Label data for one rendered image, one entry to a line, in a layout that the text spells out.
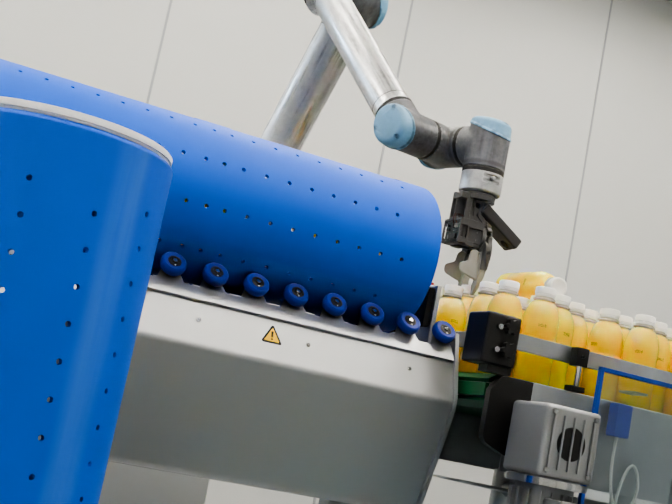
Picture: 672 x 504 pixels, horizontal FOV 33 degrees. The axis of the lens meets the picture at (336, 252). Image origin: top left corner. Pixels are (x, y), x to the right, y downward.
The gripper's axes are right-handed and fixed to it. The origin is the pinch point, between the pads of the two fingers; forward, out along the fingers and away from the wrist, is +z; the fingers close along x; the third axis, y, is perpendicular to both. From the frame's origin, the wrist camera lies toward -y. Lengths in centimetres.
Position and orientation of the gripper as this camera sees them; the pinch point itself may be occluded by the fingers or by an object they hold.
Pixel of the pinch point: (470, 289)
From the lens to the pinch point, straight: 237.7
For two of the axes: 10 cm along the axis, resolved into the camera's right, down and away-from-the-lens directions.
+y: -8.9, -2.4, -3.9
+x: 4.1, -0.6, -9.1
